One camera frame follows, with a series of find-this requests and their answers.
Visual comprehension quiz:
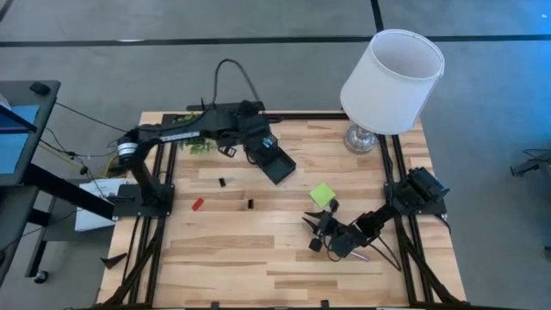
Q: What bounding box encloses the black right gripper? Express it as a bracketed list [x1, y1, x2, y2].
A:
[301, 199, 342, 253]

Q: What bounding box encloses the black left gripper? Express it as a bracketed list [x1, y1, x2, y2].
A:
[218, 99, 280, 165]

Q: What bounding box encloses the green sticky note pad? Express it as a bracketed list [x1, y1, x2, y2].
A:
[308, 183, 337, 209]

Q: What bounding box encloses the black mesh desk organizer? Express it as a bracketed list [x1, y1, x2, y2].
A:
[253, 144, 298, 186]

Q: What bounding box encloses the green plant in white pot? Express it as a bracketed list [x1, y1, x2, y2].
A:
[174, 112, 219, 156]

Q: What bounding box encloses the white-shade silver table lamp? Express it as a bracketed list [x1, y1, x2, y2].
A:
[339, 28, 446, 155]

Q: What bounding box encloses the white paper box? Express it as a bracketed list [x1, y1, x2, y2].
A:
[74, 178, 128, 233]

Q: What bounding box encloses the black wedge piece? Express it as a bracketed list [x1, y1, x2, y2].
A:
[99, 251, 127, 271]

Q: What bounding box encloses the black side desk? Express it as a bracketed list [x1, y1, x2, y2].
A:
[0, 79, 116, 288]

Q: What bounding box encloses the black computer mouse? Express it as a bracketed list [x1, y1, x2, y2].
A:
[28, 81, 52, 96]

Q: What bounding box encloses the blue screen monitor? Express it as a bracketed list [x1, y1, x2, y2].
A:
[0, 102, 42, 176]

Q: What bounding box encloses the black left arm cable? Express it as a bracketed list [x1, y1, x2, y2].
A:
[214, 58, 262, 111]

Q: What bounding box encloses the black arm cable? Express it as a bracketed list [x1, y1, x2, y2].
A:
[214, 58, 262, 111]
[368, 234, 402, 272]

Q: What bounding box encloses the black aluminium rig frame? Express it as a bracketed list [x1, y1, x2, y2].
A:
[96, 109, 468, 310]

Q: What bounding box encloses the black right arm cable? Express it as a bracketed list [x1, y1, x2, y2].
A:
[368, 234, 402, 272]

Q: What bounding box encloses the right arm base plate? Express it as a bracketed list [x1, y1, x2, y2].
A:
[384, 180, 449, 216]

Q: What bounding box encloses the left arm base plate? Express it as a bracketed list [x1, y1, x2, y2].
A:
[112, 183, 176, 218]

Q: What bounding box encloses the black floor cable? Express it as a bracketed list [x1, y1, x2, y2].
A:
[54, 102, 130, 133]

